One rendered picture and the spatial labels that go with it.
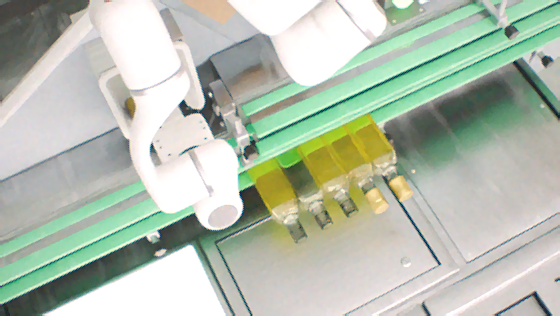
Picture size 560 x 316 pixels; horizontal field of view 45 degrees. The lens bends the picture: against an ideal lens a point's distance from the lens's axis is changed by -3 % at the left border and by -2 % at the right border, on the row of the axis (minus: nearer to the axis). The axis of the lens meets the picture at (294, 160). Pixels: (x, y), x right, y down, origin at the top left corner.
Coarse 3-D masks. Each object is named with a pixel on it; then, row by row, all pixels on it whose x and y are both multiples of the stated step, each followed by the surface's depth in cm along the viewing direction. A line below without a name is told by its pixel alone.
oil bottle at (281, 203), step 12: (252, 168) 145; (264, 168) 145; (276, 168) 145; (252, 180) 148; (264, 180) 143; (276, 180) 143; (264, 192) 142; (276, 192) 142; (288, 192) 142; (276, 204) 141; (288, 204) 141; (276, 216) 141; (288, 216) 141
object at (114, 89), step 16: (176, 48) 123; (192, 64) 129; (112, 80) 133; (192, 80) 133; (112, 96) 127; (128, 96) 139; (192, 96) 141; (128, 112) 141; (176, 112) 141; (128, 128) 137
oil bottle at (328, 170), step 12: (300, 144) 147; (312, 144) 147; (324, 144) 146; (312, 156) 145; (324, 156) 145; (312, 168) 145; (324, 168) 144; (336, 168) 144; (324, 180) 142; (336, 180) 142; (348, 180) 143; (324, 192) 144; (336, 192) 142
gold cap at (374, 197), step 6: (366, 192) 143; (372, 192) 142; (378, 192) 142; (366, 198) 143; (372, 198) 142; (378, 198) 141; (384, 198) 142; (372, 204) 142; (378, 204) 141; (384, 204) 141; (378, 210) 141; (384, 210) 143
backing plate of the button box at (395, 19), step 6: (414, 0) 147; (390, 6) 147; (396, 6) 147; (408, 6) 147; (414, 6) 147; (420, 6) 147; (390, 12) 146; (396, 12) 146; (402, 12) 146; (408, 12) 146; (414, 12) 146; (420, 12) 146; (426, 12) 146; (390, 18) 145; (396, 18) 145; (402, 18) 145; (408, 18) 145; (396, 24) 145
